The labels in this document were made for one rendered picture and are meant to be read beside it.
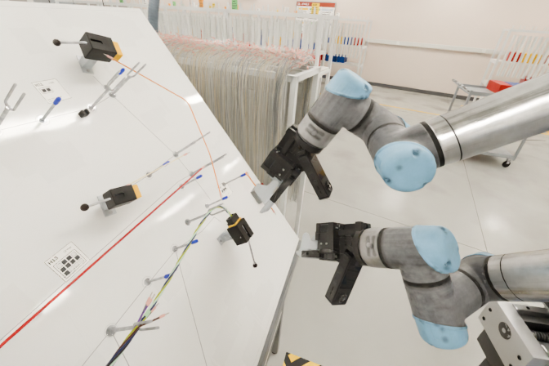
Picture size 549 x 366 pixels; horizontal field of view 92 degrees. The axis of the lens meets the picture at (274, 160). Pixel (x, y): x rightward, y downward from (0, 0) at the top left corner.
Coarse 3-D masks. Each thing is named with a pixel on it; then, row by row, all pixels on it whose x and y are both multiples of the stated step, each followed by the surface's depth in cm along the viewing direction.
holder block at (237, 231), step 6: (240, 222) 72; (246, 222) 74; (228, 228) 73; (234, 228) 71; (240, 228) 71; (246, 228) 73; (234, 234) 72; (240, 234) 71; (246, 234) 72; (252, 234) 74; (234, 240) 73; (240, 240) 72; (246, 240) 71
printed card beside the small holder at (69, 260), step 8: (64, 248) 47; (72, 248) 48; (56, 256) 46; (64, 256) 46; (72, 256) 47; (80, 256) 48; (48, 264) 44; (56, 264) 45; (64, 264) 46; (72, 264) 47; (80, 264) 48; (56, 272) 45; (64, 272) 46; (72, 272) 46; (64, 280) 45
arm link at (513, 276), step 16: (480, 256) 52; (496, 256) 47; (512, 256) 44; (528, 256) 42; (544, 256) 40; (464, 272) 48; (480, 272) 47; (496, 272) 45; (512, 272) 42; (528, 272) 40; (544, 272) 39; (480, 288) 46; (496, 288) 45; (512, 288) 42; (528, 288) 41; (544, 288) 39
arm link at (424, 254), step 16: (384, 240) 48; (400, 240) 46; (416, 240) 44; (432, 240) 42; (448, 240) 42; (384, 256) 47; (400, 256) 45; (416, 256) 43; (432, 256) 41; (448, 256) 41; (400, 272) 47; (416, 272) 44; (432, 272) 43; (448, 272) 42
